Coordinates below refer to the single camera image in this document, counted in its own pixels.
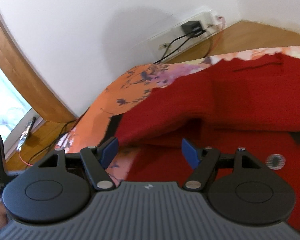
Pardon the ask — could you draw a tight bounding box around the red knitted garment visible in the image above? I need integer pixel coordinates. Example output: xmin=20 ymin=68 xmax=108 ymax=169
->
xmin=115 ymin=53 xmax=300 ymax=231

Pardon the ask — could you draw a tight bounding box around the orange floral bedsheet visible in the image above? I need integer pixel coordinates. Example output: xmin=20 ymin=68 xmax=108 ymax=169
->
xmin=62 ymin=46 xmax=300 ymax=184

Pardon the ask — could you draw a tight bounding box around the black power adapter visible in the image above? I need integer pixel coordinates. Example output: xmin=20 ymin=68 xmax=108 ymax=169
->
xmin=181 ymin=21 xmax=206 ymax=37

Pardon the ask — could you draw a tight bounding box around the wooden window frame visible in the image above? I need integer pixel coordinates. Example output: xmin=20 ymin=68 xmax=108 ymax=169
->
xmin=0 ymin=19 xmax=75 ymax=123

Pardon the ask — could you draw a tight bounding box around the wooden bed frame ledge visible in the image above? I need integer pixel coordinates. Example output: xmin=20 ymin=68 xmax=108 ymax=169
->
xmin=166 ymin=21 xmax=300 ymax=63

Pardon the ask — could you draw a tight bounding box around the black cable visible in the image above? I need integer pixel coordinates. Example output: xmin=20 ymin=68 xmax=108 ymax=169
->
xmin=153 ymin=31 xmax=206 ymax=65

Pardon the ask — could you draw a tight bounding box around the white wall socket panel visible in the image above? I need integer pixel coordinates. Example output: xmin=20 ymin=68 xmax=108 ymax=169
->
xmin=147 ymin=9 xmax=225 ymax=62

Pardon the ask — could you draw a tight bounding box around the red thin wire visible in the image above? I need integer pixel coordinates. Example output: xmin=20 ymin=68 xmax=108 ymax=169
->
xmin=206 ymin=17 xmax=226 ymax=58

